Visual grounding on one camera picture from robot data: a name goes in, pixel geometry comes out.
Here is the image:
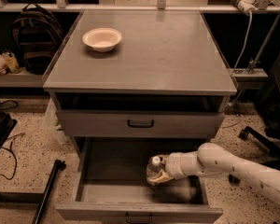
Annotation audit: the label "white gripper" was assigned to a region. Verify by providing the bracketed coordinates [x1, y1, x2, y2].
[147, 151, 199, 186]

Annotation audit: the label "clear plastic water bottle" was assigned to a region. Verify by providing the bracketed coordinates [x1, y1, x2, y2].
[147, 156, 164, 172]

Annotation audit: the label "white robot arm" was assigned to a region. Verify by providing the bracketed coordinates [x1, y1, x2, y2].
[147, 143, 280, 205]

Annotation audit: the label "open lower grey drawer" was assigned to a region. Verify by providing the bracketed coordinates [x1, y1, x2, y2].
[57, 138, 223, 224]

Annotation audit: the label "closed upper grey drawer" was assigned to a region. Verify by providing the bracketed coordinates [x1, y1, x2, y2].
[58, 110, 224, 139]

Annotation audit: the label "grey drawer cabinet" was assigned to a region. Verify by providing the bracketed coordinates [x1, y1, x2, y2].
[44, 10, 236, 152]

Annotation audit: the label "black office chair base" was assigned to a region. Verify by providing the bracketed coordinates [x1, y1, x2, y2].
[231, 126, 280, 171]

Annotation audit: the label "black metal floor stand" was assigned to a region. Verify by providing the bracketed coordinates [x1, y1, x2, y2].
[0, 160, 66, 224]

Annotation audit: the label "clear plastic bag beside cabinet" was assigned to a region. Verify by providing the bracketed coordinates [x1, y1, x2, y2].
[43, 100, 68, 145]

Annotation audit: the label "white paper bowl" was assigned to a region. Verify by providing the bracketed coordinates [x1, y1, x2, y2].
[82, 28, 122, 52]

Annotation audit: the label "dark backpack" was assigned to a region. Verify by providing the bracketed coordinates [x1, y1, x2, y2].
[11, 3, 65, 75]

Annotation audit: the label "black cable on floor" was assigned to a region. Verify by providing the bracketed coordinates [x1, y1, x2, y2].
[0, 140, 18, 181]

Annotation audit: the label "white power strip with cable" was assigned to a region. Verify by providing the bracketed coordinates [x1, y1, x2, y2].
[224, 0, 259, 77]

